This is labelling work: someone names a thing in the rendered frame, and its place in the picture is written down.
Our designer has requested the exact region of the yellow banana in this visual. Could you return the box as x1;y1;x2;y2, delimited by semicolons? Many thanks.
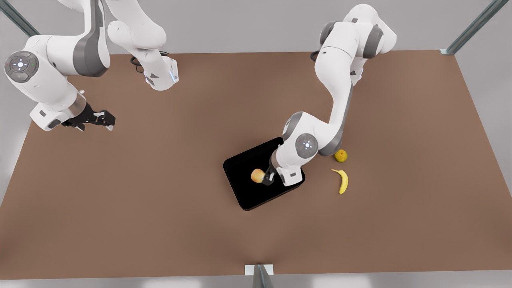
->
331;168;349;195

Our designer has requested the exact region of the silver frame post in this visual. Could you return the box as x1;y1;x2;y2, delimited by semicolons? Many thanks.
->
440;0;512;56
0;0;40;37
245;264;275;288

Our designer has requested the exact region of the black storage box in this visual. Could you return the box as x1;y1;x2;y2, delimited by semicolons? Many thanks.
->
223;137;306;212

